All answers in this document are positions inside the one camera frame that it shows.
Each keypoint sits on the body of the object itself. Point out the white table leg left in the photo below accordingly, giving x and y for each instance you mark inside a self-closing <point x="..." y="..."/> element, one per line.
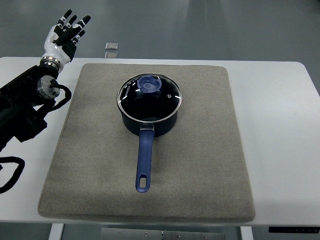
<point x="56" y="231"/>

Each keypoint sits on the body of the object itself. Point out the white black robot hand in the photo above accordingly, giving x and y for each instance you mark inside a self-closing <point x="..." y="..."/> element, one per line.
<point x="62" y="39"/>

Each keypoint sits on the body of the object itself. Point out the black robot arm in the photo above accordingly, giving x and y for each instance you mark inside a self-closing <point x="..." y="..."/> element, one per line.
<point x="28" y="98"/>

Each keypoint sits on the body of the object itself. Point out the white table leg right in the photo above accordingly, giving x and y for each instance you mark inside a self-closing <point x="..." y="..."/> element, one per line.
<point x="246" y="233"/>

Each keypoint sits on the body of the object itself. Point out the black desk control panel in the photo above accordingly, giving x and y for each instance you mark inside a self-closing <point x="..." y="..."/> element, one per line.
<point x="293" y="230"/>

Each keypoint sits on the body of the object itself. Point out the lower metal floor plate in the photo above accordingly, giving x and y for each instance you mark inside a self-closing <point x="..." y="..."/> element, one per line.
<point x="111" y="55"/>

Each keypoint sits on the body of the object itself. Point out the white table leg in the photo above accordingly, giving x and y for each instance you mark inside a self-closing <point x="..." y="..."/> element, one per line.
<point x="246" y="233"/>
<point x="56" y="231"/>

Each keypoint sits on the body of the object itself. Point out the dark saucepan blue handle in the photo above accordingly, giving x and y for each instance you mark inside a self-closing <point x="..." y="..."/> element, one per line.
<point x="146" y="132"/>

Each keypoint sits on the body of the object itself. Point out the upper metal floor plate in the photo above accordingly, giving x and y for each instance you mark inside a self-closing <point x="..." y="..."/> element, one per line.
<point x="111" y="46"/>

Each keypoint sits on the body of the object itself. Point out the glass pot lid blue knob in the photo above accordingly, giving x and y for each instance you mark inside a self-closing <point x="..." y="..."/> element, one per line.
<point x="149" y="97"/>

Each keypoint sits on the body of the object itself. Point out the beige fabric mat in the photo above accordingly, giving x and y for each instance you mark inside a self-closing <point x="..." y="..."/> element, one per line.
<point x="198" y="174"/>

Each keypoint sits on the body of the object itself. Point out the metal floor plate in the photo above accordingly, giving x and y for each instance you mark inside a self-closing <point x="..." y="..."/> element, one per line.
<point x="111" y="46"/>
<point x="111" y="55"/>

